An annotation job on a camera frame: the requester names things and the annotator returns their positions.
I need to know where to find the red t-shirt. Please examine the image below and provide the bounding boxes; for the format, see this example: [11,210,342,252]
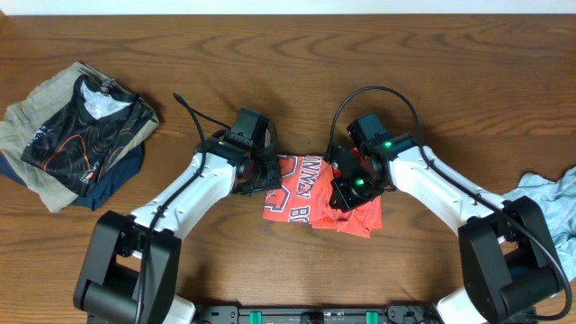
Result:
[263,155,383,238]

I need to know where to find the light blue t-shirt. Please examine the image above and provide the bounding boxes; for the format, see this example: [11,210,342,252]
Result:
[503,167,576,281]

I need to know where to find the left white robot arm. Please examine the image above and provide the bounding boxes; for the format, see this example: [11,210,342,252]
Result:
[73,139,281,323]

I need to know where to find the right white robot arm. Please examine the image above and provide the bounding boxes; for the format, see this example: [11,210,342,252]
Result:
[326,130,573,323]

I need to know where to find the navy folded garment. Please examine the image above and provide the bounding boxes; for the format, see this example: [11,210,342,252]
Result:
[0,143,148,212]

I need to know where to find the black orange patterned shirt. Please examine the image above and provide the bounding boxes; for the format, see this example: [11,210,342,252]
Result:
[21,75,154,195]

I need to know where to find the khaki folded garment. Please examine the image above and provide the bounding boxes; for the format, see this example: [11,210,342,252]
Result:
[1,62,159,194]

